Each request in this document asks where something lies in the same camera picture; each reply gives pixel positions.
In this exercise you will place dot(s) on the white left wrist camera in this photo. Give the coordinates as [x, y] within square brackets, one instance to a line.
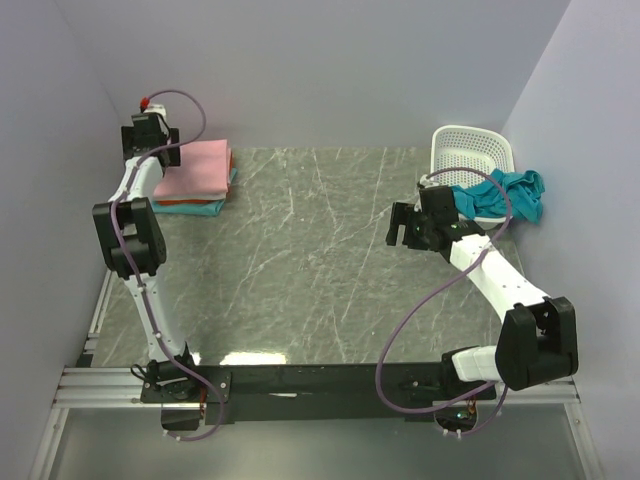
[146, 105]

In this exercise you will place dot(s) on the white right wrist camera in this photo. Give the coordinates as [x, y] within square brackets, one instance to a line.
[426, 182]

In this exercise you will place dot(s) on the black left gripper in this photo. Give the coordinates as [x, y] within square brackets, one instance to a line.
[127, 139]

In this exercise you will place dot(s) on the pink t shirt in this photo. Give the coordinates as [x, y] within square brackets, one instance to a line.
[207, 147]

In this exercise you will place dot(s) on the white folded t shirt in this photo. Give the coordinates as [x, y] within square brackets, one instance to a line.
[197, 197]

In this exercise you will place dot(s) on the white plastic laundry basket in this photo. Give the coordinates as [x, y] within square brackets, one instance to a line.
[455, 146]

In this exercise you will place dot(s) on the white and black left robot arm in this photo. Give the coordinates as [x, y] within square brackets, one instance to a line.
[131, 241]

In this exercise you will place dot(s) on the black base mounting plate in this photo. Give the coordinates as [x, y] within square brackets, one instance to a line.
[296, 392]

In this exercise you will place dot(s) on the orange folded t shirt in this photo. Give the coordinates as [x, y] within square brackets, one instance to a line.
[200, 179]

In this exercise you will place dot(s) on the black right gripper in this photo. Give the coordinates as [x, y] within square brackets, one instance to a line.
[401, 213]

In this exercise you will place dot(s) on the teal folded t shirt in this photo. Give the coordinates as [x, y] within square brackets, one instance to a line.
[207, 209]

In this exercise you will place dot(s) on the aluminium extrusion frame rail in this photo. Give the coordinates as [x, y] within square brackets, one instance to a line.
[83, 386]

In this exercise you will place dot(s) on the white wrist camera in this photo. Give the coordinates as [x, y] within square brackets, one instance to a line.
[426, 182]
[146, 105]

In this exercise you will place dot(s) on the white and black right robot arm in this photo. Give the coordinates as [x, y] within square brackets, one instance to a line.
[538, 337]

